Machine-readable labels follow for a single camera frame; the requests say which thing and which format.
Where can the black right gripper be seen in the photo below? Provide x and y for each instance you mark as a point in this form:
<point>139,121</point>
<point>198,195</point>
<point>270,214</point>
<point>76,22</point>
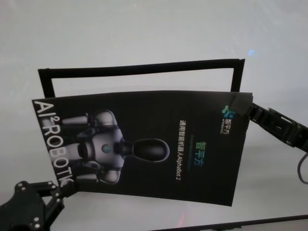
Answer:
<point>284,125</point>

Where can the black tape frame outline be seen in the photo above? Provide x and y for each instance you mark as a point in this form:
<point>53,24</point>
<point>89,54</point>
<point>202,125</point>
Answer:
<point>45,81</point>

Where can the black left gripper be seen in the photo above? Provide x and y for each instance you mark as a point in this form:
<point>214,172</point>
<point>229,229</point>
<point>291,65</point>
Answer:
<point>24,207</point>

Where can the black AI2 Robotics robot poster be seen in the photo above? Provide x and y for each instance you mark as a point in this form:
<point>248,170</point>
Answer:
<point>149,144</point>

